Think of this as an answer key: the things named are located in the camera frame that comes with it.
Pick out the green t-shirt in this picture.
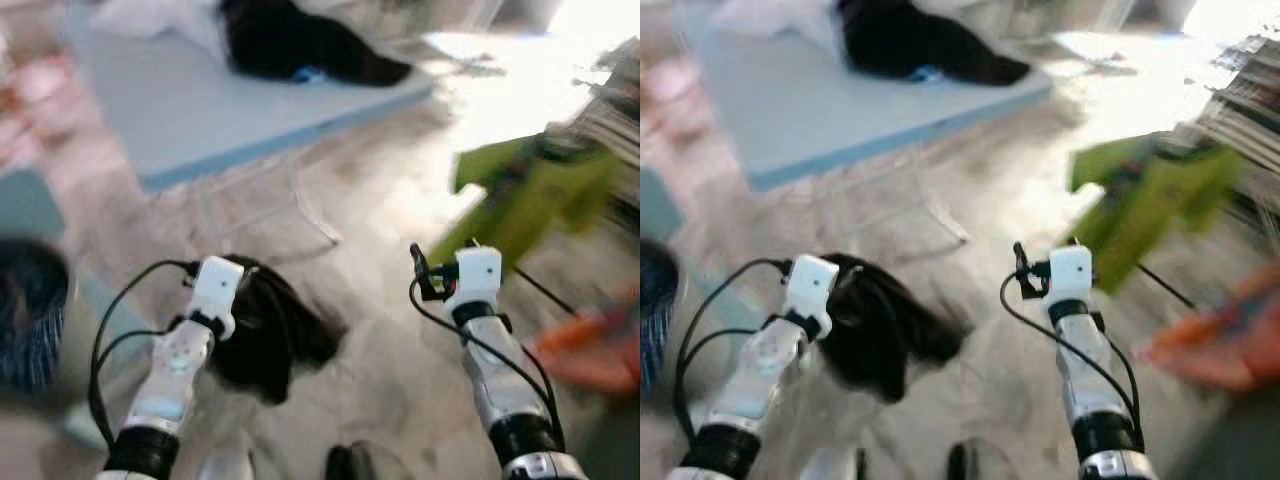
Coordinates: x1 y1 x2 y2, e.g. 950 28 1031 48
430 135 626 276
1065 130 1246 293

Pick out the silver robot leg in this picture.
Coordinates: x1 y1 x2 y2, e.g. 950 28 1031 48
945 440 1001 480
800 445 861 480
325 440 411 480
195 445 256 480

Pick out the light blue folding table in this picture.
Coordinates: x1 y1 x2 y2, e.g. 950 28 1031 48
680 0 1054 246
65 0 438 251

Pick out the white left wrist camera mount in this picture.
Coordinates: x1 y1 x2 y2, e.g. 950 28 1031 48
785 255 841 341
190 257 246 341

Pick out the silver robot right leg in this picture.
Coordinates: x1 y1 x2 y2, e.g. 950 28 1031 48
325 440 411 480
945 440 1001 480

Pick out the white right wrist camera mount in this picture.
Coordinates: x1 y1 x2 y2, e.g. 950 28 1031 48
455 248 503 303
1045 245 1094 301

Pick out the blue plaid cloth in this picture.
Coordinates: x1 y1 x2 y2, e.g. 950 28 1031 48
640 290 676 391
0 300 61 393

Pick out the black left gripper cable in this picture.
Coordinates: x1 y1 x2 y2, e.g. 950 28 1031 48
100 318 191 363
685 315 786 361

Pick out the silver robot left leg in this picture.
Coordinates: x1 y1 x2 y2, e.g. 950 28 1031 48
195 445 256 480
800 445 861 480

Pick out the orange pink printed garment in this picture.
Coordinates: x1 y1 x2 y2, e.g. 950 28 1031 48
530 285 641 393
1140 265 1280 393

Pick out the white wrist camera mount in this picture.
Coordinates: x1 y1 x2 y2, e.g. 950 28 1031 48
1045 245 1094 301
190 257 246 341
455 248 503 303
785 255 841 341

